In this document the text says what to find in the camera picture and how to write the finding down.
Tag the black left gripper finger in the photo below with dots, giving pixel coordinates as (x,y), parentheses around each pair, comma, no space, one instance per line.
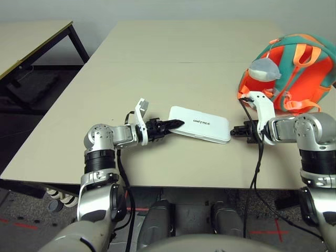
(173,123)

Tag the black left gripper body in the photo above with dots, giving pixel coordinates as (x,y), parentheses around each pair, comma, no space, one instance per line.
(155,131)

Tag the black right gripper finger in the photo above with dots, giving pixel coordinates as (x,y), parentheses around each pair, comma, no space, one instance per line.
(239,133)
(237,128)

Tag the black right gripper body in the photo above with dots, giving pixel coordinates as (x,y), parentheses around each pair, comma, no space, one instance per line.
(246,131)

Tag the white Unitree box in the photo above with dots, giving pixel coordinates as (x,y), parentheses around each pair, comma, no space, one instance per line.
(204,123)

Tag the orange and teal backpack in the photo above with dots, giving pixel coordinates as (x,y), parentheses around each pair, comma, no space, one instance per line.
(302,78)

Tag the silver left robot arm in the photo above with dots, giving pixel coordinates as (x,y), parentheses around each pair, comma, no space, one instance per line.
(99,136)

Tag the red tape lines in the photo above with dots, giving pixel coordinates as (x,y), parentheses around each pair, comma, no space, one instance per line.
(141,209)

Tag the grey robot right leg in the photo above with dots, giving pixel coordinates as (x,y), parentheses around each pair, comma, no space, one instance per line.
(225,220)

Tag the grey robot leg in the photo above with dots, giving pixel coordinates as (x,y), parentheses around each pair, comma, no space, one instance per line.
(225,220)
(157,223)

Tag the grey robot left leg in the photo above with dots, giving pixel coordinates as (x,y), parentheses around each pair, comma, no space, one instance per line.
(157,223)

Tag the red tape cross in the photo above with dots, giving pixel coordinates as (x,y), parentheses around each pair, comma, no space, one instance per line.
(278,232)

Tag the white black caster wheels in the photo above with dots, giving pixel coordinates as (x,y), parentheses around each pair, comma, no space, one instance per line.
(65,200)

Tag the grey robot torso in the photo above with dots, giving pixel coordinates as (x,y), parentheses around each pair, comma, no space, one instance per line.
(210,244)

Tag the dark foam floor mat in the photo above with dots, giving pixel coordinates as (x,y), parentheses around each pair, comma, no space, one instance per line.
(34,89)

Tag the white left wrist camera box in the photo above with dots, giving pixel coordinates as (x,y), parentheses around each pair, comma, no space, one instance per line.
(140,115)

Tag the beige side table black frame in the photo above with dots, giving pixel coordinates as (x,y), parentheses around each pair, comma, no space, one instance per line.
(26,39)

